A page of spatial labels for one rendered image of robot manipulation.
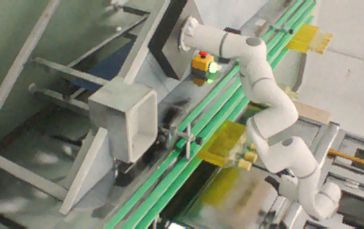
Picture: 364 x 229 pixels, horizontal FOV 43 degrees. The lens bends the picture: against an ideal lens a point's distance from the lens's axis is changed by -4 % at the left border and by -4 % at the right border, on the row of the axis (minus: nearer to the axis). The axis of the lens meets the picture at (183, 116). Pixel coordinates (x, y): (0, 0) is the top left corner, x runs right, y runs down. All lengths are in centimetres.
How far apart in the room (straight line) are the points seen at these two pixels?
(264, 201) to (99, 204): 67
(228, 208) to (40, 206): 74
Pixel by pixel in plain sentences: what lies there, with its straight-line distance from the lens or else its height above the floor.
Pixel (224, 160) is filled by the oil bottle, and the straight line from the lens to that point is 185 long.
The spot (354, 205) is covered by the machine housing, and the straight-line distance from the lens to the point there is 206.
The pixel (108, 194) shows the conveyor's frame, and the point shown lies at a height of 82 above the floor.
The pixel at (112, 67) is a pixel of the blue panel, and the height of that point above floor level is 41.
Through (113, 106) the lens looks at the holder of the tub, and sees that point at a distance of 157.
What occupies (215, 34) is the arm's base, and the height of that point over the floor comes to 94.
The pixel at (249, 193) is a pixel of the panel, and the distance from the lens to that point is 193.
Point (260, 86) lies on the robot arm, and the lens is 153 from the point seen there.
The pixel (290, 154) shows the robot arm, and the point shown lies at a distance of 149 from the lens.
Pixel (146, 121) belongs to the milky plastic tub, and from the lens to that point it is 174.
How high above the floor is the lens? 157
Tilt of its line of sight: 22 degrees down
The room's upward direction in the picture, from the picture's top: 109 degrees clockwise
